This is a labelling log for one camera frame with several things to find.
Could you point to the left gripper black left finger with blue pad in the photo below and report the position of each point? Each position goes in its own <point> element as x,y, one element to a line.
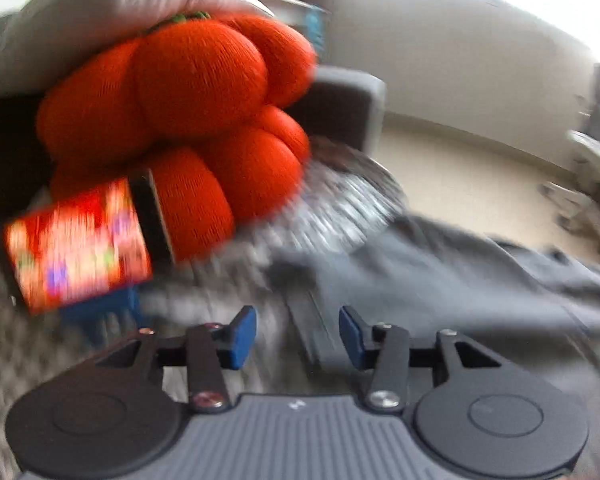
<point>124,407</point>

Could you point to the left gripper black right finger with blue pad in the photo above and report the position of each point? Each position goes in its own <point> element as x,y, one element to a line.
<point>452,408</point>

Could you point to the smartphone with lit screen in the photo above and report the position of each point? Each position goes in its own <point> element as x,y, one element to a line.
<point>86,246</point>

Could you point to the orange pumpkin plush cushion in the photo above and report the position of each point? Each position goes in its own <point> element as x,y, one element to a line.
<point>203,105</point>

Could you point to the grey checkered sofa blanket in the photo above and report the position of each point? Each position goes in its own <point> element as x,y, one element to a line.
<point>345,199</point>

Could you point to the light grey pillow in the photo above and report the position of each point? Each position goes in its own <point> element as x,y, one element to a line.
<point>47,39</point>

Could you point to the blue phone stand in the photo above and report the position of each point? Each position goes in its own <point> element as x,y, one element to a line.
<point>90,316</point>

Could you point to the grey office chair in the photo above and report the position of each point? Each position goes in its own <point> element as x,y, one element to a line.
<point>578,208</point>

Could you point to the dark grey sofa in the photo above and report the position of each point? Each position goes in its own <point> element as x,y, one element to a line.
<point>345,106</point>

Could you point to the grey sweatshirt garment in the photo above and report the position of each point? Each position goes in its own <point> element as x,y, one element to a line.
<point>539,309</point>

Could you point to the white desk shelf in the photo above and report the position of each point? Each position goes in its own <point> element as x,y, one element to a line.
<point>285,5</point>

